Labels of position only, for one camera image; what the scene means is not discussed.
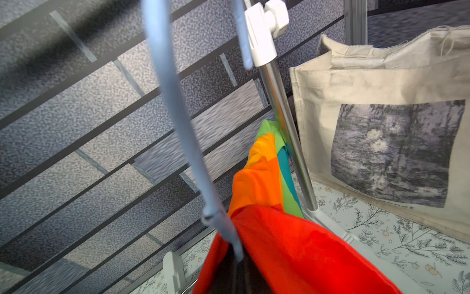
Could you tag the rainbow striped jacket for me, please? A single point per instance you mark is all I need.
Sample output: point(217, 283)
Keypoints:
point(283, 252)

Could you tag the metal clothes rack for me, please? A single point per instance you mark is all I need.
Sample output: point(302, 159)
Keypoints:
point(257, 26)

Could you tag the beige canvas tote bag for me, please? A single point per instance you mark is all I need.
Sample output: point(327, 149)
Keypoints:
point(392, 126)

